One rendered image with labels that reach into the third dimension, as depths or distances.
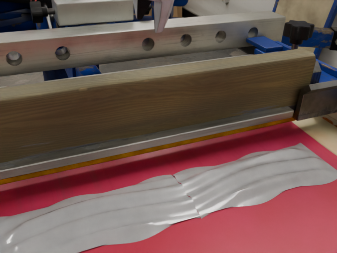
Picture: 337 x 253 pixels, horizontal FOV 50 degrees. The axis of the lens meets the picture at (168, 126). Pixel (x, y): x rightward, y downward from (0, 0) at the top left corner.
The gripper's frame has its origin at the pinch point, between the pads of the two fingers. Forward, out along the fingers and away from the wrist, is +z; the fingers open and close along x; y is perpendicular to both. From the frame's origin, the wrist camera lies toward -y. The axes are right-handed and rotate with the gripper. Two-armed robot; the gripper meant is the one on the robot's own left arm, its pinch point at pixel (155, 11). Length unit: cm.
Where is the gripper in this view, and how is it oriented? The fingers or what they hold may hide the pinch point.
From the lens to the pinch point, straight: 37.0
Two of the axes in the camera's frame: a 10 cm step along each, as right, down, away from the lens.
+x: 4.0, 4.8, -7.8
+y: -9.1, 2.0, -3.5
